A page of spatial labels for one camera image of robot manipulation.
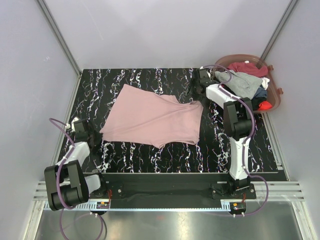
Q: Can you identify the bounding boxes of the white garment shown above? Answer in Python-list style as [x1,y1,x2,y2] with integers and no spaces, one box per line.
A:
[261,77,270,90]

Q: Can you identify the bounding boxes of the aluminium corner post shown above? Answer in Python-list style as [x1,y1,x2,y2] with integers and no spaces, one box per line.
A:
[35,0,82,77]
[260,0,300,61]

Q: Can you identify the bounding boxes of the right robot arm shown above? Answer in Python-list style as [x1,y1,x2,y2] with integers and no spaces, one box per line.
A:
[189,68,255,199]

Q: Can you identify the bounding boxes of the blue garment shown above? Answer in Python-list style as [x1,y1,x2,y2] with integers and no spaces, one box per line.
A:
[253,87,268,99]

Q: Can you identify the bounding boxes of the pink tank top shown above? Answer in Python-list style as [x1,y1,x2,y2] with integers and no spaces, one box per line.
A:
[100,84,203,149]

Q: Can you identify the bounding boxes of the maroon garment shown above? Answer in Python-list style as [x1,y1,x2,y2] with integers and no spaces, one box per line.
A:
[227,62,269,78]

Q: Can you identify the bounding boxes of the black garment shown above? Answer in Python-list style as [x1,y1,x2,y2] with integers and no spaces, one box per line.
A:
[251,97,264,111]

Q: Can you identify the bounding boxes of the left small electronics board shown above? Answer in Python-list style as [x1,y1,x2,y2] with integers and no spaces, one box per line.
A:
[96,201,110,209]

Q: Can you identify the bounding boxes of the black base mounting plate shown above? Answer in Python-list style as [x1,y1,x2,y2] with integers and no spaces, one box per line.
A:
[101,173,257,200]

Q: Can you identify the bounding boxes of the small electronics board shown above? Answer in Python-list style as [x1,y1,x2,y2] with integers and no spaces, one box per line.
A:
[230,202,247,215]
[96,201,110,209]

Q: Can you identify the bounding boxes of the right aluminium corner post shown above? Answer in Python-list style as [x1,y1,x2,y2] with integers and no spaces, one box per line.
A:
[260,0,300,61]

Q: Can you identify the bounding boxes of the aluminium frame rail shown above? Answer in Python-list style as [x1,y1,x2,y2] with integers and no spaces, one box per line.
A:
[32,181,305,202]

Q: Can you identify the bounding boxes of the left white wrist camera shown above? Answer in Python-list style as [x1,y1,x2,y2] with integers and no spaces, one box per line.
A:
[65,122,76,132]

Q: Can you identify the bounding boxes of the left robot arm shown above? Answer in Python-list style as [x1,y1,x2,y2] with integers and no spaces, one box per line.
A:
[44,117,108,211]

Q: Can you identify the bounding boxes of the brown plastic laundry basket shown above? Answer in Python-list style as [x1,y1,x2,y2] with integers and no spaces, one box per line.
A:
[214,54,283,114]

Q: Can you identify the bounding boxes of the left aluminium corner post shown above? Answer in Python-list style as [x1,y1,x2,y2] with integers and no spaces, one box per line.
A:
[35,0,82,77]

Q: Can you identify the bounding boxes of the right small electronics board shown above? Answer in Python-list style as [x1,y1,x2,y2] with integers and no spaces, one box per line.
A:
[230,202,247,215]

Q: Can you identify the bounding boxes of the red orange garment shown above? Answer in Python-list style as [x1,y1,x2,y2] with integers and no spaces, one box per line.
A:
[258,100,273,111]

